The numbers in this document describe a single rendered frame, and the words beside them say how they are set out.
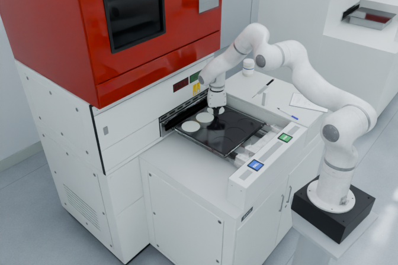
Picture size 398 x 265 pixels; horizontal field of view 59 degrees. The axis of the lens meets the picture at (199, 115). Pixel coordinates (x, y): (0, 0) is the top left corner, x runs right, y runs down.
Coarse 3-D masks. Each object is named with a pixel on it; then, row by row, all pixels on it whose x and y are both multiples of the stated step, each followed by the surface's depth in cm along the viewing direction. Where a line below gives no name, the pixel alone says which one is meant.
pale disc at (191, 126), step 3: (183, 123) 193; (186, 123) 193; (189, 123) 193; (192, 123) 193; (195, 123) 193; (183, 126) 190; (186, 126) 190; (189, 126) 190; (192, 126) 190; (195, 126) 190; (198, 126) 190; (183, 129) 188; (186, 129) 188; (189, 129) 188; (192, 129) 188; (195, 129) 188
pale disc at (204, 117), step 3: (198, 114) 200; (201, 114) 200; (204, 114) 200; (207, 114) 200; (210, 114) 199; (198, 117) 197; (201, 117) 197; (204, 117) 197; (207, 117) 197; (210, 117) 197; (213, 117) 197; (198, 120) 195; (201, 120) 195; (204, 120) 195; (207, 120) 195; (210, 120) 195
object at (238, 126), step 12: (204, 108) 205; (228, 108) 205; (192, 120) 195; (216, 120) 195; (228, 120) 195; (240, 120) 195; (252, 120) 195; (192, 132) 186; (204, 132) 186; (216, 132) 186; (228, 132) 186; (240, 132) 186; (216, 144) 178; (228, 144) 178
